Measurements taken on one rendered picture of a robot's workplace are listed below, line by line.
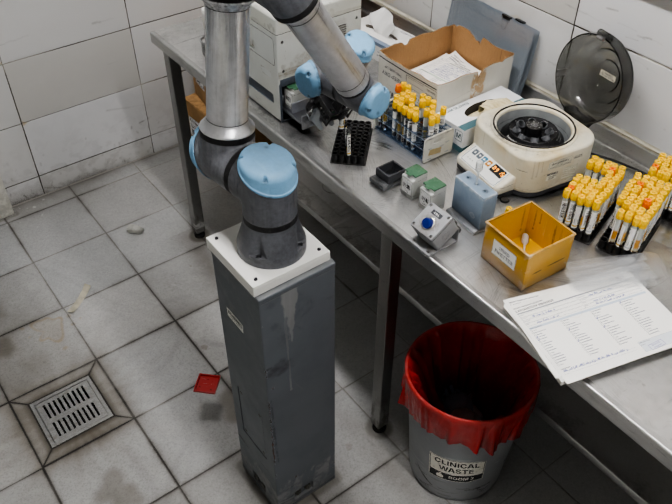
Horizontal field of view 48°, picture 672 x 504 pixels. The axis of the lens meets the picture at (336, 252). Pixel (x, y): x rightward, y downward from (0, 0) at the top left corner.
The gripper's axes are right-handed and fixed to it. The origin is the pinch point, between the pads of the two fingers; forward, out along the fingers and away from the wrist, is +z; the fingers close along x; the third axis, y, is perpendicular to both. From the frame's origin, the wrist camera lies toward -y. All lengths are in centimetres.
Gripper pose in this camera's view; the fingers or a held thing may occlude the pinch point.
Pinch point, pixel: (313, 117)
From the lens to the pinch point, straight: 201.0
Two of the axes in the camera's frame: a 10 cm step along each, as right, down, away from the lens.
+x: 8.0, -4.0, 4.4
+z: -3.0, 3.7, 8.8
